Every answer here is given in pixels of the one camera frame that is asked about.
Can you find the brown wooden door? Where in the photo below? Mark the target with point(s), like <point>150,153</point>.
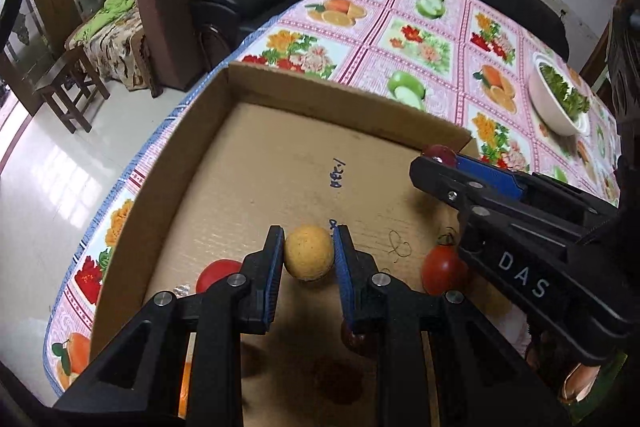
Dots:
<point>600,57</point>

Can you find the dark red plum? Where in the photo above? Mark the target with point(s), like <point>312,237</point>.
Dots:
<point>440,153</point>

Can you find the person's right hand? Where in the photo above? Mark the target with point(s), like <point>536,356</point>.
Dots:
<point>580,382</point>

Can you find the small silver wrapper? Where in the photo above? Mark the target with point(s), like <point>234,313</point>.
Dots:
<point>181,290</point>

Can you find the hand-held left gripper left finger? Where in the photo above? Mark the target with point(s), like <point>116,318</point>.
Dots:
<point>270,292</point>

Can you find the white bowl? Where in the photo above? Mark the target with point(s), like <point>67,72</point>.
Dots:
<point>550,112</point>

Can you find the brown printed blanket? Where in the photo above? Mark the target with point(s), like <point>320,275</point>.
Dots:
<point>112,47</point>

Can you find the fruit and flower print tablecloth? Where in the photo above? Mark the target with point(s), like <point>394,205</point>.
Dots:
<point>370,72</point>

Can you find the cardboard box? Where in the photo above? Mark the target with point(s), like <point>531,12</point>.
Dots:
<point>280,157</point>

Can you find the wooden stool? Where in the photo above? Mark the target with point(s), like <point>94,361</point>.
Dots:
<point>65,77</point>

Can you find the orange mandarin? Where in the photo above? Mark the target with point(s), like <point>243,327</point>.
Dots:
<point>185,387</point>

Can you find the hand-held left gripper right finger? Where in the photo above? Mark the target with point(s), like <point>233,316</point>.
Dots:
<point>345,287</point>

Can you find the red tomato with dark stem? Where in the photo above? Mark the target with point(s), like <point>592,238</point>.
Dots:
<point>442,272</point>

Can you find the yellow round fruit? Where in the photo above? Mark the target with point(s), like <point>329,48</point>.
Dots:
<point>307,254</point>

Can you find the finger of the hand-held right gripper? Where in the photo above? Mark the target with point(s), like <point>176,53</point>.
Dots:
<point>435,179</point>
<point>490,174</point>

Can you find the dark red date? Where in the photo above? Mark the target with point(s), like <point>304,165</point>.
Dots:
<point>362,344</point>

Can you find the green leafy vegetables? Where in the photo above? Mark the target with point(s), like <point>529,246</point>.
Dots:
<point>562,87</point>

